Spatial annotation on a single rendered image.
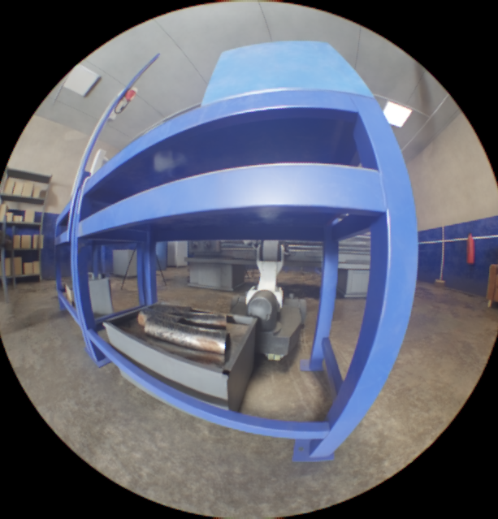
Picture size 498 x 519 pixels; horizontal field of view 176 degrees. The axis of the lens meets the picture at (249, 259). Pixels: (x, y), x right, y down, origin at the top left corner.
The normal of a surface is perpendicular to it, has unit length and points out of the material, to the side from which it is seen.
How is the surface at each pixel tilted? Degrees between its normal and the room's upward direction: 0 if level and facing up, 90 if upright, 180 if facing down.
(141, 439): 0
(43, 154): 90
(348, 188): 90
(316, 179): 90
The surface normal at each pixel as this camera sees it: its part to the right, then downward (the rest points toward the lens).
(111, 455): 0.03, -1.00
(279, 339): -0.21, 0.04
